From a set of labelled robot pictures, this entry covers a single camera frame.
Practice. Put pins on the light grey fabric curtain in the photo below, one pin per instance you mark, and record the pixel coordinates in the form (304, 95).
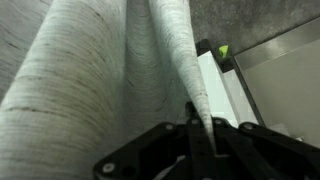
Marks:
(80, 78)

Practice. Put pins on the green tape piece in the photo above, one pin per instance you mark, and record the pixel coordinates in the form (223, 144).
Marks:
(223, 50)

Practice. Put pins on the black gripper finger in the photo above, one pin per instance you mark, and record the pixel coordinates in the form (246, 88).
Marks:
(191, 113)

